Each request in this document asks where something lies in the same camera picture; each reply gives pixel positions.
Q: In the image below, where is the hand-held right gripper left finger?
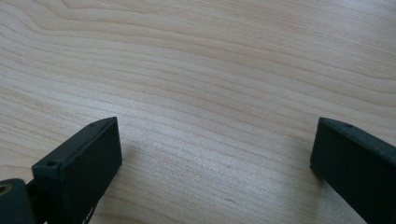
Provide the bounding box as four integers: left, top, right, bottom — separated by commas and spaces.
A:
31, 116, 123, 224

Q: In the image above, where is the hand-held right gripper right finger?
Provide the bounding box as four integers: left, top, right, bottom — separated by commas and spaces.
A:
309, 117, 396, 224

